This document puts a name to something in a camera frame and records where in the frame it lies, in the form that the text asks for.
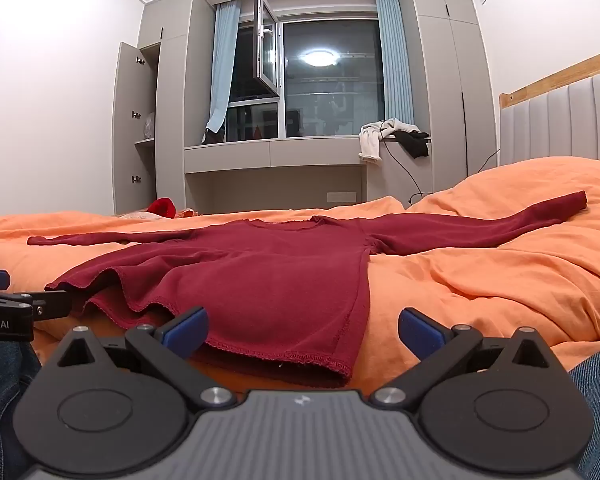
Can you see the person's left leg in jeans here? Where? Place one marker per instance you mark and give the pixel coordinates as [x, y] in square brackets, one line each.
[2, 400]

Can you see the white socket plate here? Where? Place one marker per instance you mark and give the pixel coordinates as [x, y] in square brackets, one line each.
[341, 197]

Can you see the bright red cloth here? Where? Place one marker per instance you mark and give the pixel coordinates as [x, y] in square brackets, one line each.
[161, 207]

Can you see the open grey wardrobe door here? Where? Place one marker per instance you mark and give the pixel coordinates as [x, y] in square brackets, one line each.
[127, 130]

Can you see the grey wardrobe with shelves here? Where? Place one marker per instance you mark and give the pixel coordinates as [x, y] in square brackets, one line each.
[172, 110]

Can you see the orange blanket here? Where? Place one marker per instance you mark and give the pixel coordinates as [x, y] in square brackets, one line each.
[480, 285]

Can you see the window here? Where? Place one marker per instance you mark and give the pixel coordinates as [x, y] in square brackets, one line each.
[330, 85]

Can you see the light blue curtain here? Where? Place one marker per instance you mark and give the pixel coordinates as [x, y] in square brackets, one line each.
[225, 70]
[395, 60]

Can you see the tall grey closed wardrobe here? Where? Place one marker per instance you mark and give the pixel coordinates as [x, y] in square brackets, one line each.
[455, 85]

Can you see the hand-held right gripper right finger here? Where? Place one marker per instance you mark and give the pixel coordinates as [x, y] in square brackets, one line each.
[420, 332]

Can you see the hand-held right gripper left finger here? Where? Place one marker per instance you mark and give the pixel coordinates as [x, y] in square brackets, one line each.
[186, 332]

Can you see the white plastic bag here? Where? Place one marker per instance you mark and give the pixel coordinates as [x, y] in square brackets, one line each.
[150, 125]

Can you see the wooden bed frame rail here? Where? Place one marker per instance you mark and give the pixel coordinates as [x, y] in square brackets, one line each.
[555, 80]

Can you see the peach patterned cloth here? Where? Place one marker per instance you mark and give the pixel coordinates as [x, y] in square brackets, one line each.
[140, 215]

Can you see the dark red long-sleeve top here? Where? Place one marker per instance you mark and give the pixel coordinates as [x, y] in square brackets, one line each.
[280, 280]

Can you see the white and black clothes pile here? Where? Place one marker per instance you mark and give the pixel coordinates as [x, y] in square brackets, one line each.
[370, 142]

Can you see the black garment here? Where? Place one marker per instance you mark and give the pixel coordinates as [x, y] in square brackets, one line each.
[415, 144]

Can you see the grey padded headboard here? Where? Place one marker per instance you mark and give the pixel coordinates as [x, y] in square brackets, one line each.
[560, 120]

